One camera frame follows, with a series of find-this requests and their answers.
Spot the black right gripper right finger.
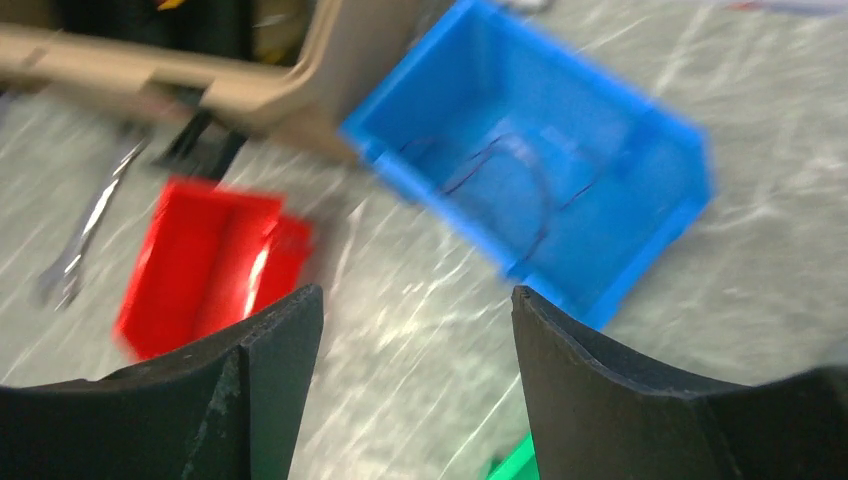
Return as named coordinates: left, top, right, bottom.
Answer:
left=512, top=286, right=847, bottom=479

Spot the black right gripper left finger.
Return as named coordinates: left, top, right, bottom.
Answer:
left=1, top=285, right=324, bottom=479

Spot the purple wire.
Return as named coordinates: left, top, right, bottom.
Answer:
left=397, top=132, right=604, bottom=266

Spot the green plastic bin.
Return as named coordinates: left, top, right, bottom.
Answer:
left=484, top=433, right=540, bottom=480

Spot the red plastic bin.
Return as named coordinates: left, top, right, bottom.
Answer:
left=115, top=177, right=314, bottom=361

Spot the silver combination wrench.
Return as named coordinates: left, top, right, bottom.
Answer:
left=36, top=125, right=151, bottom=310

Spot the blue plastic bin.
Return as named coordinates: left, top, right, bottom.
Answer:
left=341, top=1, right=712, bottom=329

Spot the tan open toolbox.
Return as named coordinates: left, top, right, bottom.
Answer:
left=0, top=0, right=458, bottom=167

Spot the yellow tool in toolbox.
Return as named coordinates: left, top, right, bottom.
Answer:
left=155, top=0, right=185, bottom=11

